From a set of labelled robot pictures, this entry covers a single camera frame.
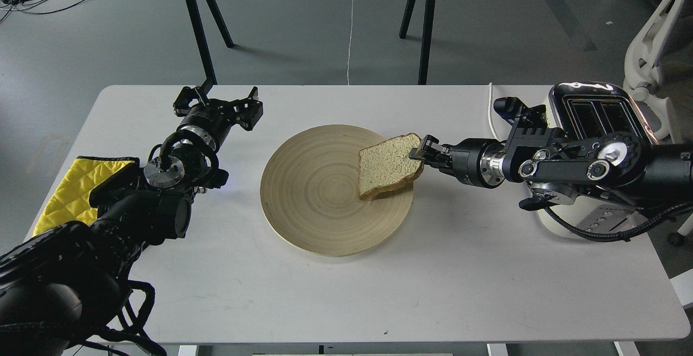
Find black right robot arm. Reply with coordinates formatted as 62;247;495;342
409;93;691;242

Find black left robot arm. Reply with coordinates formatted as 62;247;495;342
2;80;263;355

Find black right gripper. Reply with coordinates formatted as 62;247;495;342
409;135;501;188

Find slice of white bread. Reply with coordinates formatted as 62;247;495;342
357;133;424;201

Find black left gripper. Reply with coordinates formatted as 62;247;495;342
173;79;263;151

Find round wooden plate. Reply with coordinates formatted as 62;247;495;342
260;124;414;257

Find white chrome toaster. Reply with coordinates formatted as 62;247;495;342
527;82;664;242

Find yellow quilted cloth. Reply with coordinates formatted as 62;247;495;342
31;156;140;237

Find white hanging cable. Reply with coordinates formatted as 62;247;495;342
346;0;356;85

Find white office chair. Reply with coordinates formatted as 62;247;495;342
623;0;693;248

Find white toaster power cord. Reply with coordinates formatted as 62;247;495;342
488;82;501;141

